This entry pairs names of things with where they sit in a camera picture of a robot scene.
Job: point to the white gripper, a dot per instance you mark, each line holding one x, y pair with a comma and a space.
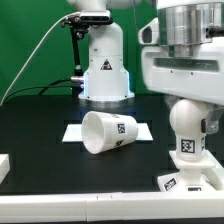
200, 78

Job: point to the white lamp bulb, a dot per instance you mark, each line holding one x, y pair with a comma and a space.
185, 119

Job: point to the white lamp base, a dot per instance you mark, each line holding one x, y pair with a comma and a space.
205, 174

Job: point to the white lamp shade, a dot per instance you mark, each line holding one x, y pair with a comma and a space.
105, 131

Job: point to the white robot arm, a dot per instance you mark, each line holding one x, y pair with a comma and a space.
182, 51

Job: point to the white flat plate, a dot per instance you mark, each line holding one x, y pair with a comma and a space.
73, 133

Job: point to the black camera on stand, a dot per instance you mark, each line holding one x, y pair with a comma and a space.
79, 24

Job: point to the white left wall bar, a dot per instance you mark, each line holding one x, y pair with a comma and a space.
4, 166

